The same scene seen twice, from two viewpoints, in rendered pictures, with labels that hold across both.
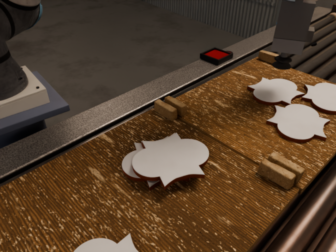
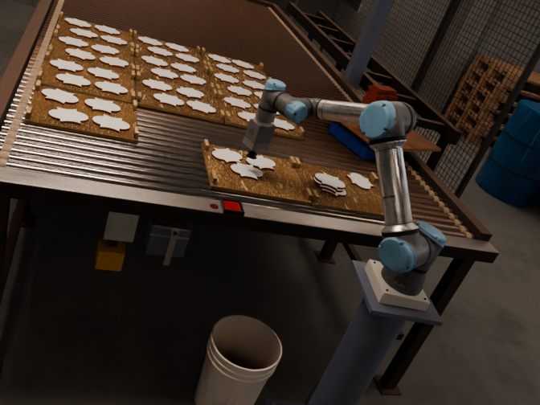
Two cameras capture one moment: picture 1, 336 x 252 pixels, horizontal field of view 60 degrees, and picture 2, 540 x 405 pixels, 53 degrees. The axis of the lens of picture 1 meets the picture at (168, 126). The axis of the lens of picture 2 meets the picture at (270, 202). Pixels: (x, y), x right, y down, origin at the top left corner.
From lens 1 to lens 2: 2.53 m
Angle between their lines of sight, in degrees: 112
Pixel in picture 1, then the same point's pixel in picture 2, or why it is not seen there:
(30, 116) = not seen: hidden behind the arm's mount
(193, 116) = (300, 190)
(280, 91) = (247, 168)
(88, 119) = (349, 225)
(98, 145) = (350, 206)
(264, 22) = not seen: outside the picture
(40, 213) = (375, 202)
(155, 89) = (300, 217)
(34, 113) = not seen: hidden behind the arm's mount
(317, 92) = (230, 158)
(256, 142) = (287, 171)
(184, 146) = (322, 178)
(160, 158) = (334, 182)
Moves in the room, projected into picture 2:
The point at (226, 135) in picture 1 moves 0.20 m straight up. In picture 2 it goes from (296, 178) to (312, 137)
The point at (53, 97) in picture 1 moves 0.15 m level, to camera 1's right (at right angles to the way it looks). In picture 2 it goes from (361, 271) to (325, 249)
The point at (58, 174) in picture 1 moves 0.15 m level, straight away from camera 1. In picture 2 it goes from (369, 207) to (373, 226)
